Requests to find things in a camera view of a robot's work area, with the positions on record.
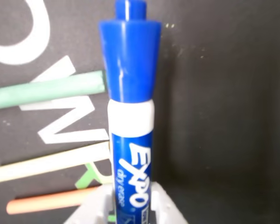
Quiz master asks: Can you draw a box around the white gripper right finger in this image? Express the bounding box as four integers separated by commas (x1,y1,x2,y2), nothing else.
150,182,185,224

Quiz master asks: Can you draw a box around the yellow chalk stick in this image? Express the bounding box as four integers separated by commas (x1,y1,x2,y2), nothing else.
0,141,112,184

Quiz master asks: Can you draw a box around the green chalk stick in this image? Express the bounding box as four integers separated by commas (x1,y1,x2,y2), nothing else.
0,70,106,111

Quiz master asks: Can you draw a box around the blue Expo dry-erase marker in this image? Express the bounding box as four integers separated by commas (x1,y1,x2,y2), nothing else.
98,0,163,224

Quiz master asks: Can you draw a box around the orange chalk stick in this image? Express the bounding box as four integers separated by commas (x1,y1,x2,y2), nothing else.
6,185,101,215

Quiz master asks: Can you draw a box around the dark grey WOWROBO mat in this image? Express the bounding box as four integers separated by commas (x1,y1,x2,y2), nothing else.
0,0,280,224

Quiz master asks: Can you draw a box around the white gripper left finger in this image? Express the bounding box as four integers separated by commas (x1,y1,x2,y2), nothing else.
64,183,114,224

